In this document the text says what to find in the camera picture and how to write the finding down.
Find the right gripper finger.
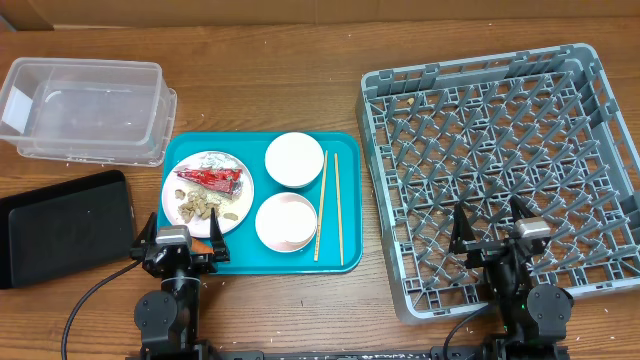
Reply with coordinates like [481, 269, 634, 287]
[509, 195, 536, 235]
[448, 203, 483, 268]

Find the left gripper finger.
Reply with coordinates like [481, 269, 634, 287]
[130, 212, 157, 259]
[210, 210, 230, 262]

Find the pink bowl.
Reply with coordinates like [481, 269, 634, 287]
[255, 192, 318, 253]

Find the red snack wrapper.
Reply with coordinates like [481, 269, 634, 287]
[176, 168, 243, 195]

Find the white bowl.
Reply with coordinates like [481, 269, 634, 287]
[265, 132, 324, 188]

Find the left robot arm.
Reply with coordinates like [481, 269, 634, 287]
[130, 213, 230, 360]

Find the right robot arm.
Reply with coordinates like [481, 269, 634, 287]
[442, 195, 574, 359]

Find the grey dishwasher rack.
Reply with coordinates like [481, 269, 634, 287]
[356, 43, 639, 324]

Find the orange carrot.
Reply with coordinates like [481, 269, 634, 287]
[191, 238, 214, 254]

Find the pile of peanut shells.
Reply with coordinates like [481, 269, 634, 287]
[175, 189, 239, 224]

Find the black plastic tray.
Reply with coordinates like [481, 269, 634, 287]
[1, 170, 135, 289]

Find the pink round plate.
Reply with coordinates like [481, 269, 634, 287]
[161, 151, 254, 238]

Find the clear plastic bin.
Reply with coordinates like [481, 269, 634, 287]
[1, 57, 177, 167]

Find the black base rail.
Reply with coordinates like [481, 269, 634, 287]
[209, 347, 571, 360]

